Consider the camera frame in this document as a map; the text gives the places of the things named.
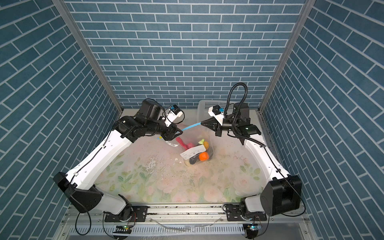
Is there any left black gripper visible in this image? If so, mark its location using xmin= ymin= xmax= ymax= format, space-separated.
xmin=145 ymin=116 xmax=185 ymax=141

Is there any orange crinkled food toy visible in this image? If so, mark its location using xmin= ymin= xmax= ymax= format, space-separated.
xmin=199 ymin=152 xmax=210 ymax=162

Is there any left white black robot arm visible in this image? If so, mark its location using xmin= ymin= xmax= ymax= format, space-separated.
xmin=54 ymin=116 xmax=183 ymax=222

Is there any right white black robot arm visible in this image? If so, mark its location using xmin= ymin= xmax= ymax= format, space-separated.
xmin=201 ymin=116 xmax=303 ymax=219

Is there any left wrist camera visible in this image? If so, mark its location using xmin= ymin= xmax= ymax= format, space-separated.
xmin=136 ymin=99 xmax=184 ymax=127

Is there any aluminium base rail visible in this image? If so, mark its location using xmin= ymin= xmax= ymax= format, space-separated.
xmin=53 ymin=203 xmax=317 ymax=240

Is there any clear zip top bag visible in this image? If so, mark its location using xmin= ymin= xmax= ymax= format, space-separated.
xmin=159 ymin=123 xmax=215 ymax=167

